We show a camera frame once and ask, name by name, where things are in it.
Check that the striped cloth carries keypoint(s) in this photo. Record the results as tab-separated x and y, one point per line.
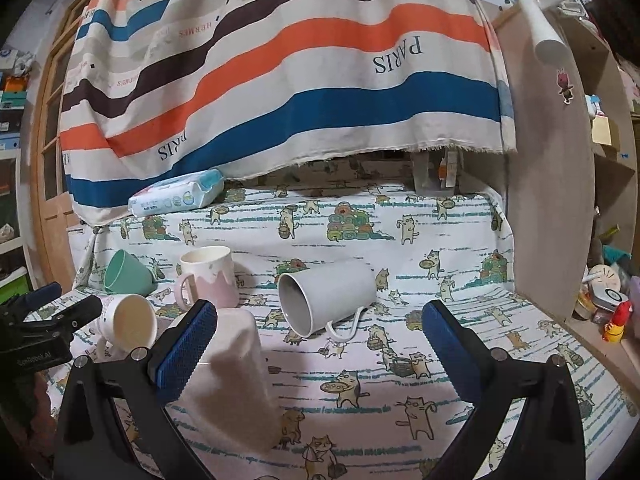
300	85

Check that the white round gadget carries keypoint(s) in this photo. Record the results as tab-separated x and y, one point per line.
605	287

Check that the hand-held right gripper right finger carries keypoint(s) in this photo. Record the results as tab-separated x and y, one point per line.
450	355

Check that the red and yellow rooster toy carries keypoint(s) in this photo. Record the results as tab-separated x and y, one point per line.
617	322

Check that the yellow sticky note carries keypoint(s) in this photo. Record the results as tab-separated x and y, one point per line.
605	131

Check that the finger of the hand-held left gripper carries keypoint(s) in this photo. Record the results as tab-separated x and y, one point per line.
75	312
47	294

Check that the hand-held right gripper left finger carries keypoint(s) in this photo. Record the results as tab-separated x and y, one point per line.
186	355

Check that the wooden shelf unit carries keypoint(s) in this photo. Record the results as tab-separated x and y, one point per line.
545	185

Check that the wooden glass door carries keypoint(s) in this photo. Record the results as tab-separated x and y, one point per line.
50	185

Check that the white tube lamp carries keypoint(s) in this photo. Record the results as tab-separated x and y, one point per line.
545	35

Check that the green cup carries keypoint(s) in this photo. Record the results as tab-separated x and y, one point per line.
127	272

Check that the pink and white mug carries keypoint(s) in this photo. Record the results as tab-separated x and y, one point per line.
207	280

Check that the wet wipes pack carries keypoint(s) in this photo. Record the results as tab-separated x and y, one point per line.
175	193

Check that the cartoon sticker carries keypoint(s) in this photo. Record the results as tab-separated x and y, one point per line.
565	85

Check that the small white printed cup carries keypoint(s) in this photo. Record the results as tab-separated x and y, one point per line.
127	322

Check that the tall white cup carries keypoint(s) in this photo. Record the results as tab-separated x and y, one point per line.
235	385

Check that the cat print tablecloth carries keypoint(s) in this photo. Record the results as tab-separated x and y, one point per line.
450	260

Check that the clear plastic holder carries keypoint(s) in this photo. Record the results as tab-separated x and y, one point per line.
435	172

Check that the grey mug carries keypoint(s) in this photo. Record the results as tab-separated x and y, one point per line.
330	295

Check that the storage shelf with boxes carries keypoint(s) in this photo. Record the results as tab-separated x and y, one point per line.
12	160

